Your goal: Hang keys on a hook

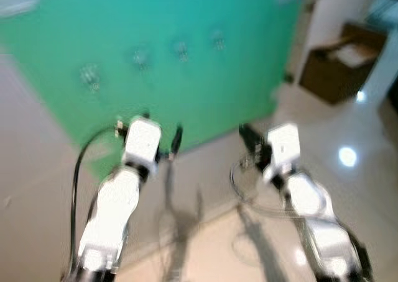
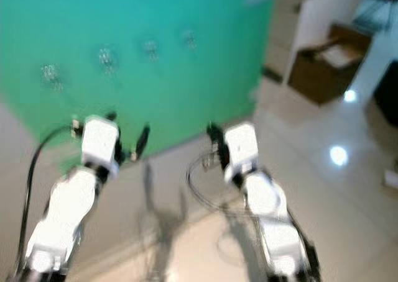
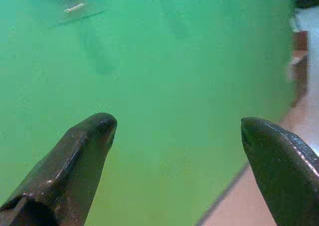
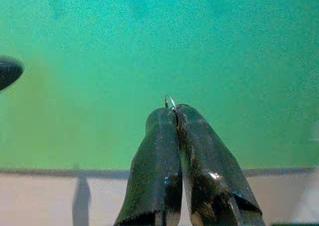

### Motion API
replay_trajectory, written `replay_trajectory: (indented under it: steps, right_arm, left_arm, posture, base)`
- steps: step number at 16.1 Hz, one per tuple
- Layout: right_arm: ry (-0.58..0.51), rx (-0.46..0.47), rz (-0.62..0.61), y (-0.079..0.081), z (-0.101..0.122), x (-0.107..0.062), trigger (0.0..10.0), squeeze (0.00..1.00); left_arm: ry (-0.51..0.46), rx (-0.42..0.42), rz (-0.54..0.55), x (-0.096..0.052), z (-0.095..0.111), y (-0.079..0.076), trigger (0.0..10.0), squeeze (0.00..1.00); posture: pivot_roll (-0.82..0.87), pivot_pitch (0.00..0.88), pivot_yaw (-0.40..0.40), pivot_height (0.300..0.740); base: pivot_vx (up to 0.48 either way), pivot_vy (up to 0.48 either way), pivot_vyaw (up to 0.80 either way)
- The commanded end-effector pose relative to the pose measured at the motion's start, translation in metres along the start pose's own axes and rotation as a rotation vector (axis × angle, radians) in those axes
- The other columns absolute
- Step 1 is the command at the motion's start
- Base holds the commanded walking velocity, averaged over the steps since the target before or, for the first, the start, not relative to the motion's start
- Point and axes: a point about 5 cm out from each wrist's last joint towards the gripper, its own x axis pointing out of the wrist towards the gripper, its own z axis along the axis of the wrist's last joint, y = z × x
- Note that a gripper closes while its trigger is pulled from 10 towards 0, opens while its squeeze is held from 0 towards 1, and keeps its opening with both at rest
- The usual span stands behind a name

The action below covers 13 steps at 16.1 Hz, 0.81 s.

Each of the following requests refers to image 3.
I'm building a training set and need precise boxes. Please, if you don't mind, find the small silver key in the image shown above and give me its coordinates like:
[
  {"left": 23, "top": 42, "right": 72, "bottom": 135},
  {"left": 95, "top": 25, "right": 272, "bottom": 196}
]
[{"left": 63, "top": 3, "right": 85, "bottom": 14}]

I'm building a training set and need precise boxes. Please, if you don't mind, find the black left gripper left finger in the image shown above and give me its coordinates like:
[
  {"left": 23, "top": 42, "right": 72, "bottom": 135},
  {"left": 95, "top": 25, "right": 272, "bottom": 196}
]
[{"left": 0, "top": 112, "right": 118, "bottom": 226}]

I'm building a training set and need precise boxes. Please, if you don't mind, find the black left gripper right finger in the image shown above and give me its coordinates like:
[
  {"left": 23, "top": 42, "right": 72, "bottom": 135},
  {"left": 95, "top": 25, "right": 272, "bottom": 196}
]
[{"left": 240, "top": 116, "right": 319, "bottom": 226}]

